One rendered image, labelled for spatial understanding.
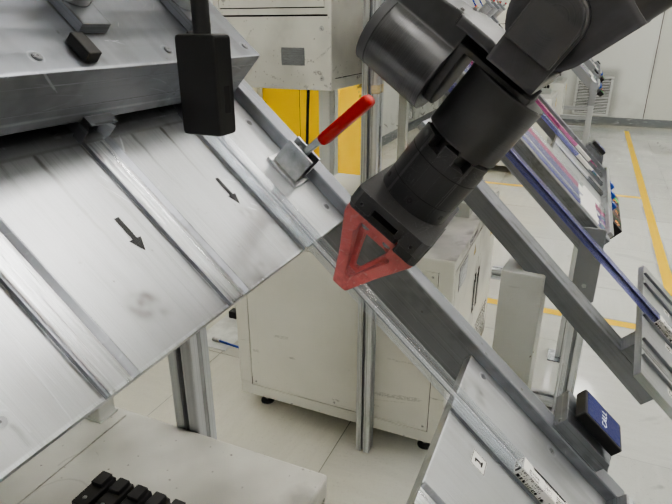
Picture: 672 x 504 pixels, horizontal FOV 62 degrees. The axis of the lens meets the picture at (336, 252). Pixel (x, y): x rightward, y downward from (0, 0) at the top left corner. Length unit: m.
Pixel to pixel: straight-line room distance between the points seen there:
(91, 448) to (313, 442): 0.99
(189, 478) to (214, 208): 0.43
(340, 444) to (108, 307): 1.44
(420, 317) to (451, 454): 0.15
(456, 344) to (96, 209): 0.35
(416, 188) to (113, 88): 0.21
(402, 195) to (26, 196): 0.24
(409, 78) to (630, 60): 7.54
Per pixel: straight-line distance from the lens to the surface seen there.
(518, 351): 0.89
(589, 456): 0.61
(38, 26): 0.39
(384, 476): 1.65
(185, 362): 0.78
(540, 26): 0.35
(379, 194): 0.40
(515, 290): 0.84
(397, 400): 1.62
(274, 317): 1.65
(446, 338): 0.56
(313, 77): 1.39
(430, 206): 0.40
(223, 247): 0.41
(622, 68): 7.91
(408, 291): 0.55
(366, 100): 0.48
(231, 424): 1.84
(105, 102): 0.41
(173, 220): 0.40
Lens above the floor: 1.14
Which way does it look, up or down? 22 degrees down
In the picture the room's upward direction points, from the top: straight up
